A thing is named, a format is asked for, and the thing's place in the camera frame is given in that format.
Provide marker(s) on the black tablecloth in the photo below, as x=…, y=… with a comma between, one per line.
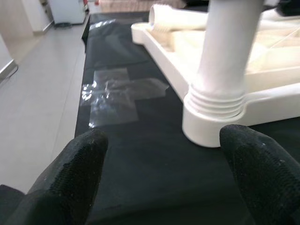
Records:
x=145, y=164

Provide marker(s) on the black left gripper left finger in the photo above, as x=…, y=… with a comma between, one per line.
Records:
x=65, y=182

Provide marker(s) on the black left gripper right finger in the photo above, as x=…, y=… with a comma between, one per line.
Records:
x=262, y=178

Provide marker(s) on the white plastic children table top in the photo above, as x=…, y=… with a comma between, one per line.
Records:
x=206, y=131

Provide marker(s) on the white plastic table leg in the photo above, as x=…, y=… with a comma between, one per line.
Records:
x=187, y=21
x=227, y=47

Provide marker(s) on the white appliance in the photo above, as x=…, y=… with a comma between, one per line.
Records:
x=68, y=11

